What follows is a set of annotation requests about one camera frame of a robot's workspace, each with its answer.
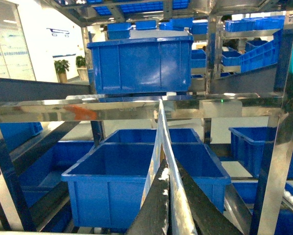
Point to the open blue crate below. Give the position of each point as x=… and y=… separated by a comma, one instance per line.
x=106, y=185

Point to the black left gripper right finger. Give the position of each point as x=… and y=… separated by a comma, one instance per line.
x=208, y=219

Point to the steel shelf front rail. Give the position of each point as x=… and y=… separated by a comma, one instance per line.
x=118, y=108

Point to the flower gift bag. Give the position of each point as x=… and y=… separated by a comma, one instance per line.
x=180, y=218

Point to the potted green plant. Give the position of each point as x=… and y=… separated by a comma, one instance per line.
x=61, y=68

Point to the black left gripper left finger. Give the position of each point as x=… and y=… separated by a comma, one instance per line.
x=153, y=217

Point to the blue crate on upper shelf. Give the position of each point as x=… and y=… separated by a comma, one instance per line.
x=145, y=65

